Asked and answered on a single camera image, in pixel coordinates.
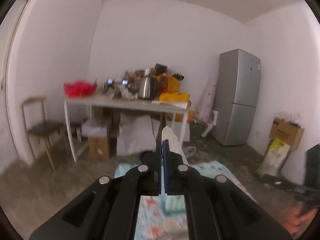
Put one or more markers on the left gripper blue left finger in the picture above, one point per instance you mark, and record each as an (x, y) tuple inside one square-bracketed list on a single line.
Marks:
[(108, 208)]

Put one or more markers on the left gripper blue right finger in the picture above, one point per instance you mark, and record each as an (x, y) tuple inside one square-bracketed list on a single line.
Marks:
[(216, 208)]

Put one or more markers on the floral blue tablecloth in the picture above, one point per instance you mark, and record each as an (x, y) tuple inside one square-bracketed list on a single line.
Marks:
[(164, 216)]

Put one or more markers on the cardboard box under table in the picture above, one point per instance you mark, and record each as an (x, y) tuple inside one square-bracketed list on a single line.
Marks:
[(99, 148)]

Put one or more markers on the green rice bag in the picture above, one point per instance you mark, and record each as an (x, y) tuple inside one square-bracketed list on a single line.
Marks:
[(274, 158)]

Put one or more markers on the white sack under table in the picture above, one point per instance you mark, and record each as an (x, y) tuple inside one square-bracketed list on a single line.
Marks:
[(137, 134)]

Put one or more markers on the person head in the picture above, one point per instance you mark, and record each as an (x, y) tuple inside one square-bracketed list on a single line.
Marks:
[(299, 213)]

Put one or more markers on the grey foil wrapped box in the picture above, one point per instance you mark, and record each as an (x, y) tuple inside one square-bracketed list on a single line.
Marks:
[(97, 128)]

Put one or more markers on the yellow bag under table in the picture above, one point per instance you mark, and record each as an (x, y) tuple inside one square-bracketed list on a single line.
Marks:
[(179, 117)]

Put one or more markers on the silver refrigerator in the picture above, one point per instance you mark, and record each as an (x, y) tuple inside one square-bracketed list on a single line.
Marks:
[(236, 96)]

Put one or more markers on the pink rolled mat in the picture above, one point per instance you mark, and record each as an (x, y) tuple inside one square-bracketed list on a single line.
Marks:
[(204, 108)]

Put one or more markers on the white panel door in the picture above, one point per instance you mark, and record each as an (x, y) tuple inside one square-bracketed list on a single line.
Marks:
[(8, 152)]

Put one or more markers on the white side table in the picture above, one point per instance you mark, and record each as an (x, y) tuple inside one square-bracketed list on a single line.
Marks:
[(108, 102)]

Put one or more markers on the yellow bag on table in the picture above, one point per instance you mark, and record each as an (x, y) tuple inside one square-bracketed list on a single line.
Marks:
[(169, 91)]

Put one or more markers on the steel electric kettle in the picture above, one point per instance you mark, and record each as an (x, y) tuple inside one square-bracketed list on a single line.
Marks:
[(148, 85)]

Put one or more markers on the wooden chair black seat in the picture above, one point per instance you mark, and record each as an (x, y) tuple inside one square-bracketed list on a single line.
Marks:
[(43, 129)]

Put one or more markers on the red plastic bag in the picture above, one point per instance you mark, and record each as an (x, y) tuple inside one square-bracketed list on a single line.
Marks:
[(79, 89)]

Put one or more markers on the cardboard box by wall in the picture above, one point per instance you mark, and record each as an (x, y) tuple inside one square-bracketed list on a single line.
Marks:
[(287, 132)]

